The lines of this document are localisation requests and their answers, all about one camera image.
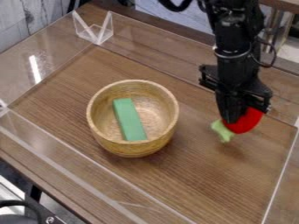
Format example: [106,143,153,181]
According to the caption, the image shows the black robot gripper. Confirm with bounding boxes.
[198,49,272,123]

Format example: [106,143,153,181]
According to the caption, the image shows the red plush strawberry green leaves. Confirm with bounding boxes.
[209,108,264,143]

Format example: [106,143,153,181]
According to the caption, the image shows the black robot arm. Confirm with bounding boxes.
[157,0,272,124]

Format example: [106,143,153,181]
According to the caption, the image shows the light wooden bowl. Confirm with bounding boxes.
[86,80,178,158]

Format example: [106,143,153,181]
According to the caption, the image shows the green rectangular block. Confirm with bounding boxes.
[112,98,146,141]

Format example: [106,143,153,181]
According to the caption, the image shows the black metal table leg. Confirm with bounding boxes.
[24,185,66,224]

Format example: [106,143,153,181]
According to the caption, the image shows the wooden chair frame background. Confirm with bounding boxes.
[257,0,299,50]

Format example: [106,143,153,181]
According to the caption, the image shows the black cable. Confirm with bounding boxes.
[0,199,38,224]

